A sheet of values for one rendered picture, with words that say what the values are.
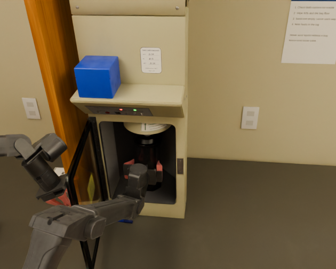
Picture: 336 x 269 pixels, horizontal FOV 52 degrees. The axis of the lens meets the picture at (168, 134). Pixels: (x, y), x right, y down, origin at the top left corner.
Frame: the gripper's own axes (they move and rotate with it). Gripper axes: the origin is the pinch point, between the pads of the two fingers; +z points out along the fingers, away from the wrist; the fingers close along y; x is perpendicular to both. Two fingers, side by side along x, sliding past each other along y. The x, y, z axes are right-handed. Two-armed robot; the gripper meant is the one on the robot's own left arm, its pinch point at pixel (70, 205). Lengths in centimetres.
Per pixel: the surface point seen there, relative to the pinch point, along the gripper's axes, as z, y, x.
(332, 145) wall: 58, -87, -57
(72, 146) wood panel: -9.8, -2.2, -17.4
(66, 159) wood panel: -8.0, 0.2, -13.8
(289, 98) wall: 28, -76, -59
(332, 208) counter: 63, -75, -26
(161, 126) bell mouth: -0.7, -30.5, -24.1
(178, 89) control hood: -14.2, -43.3, -15.9
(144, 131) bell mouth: -2.5, -25.1, -22.0
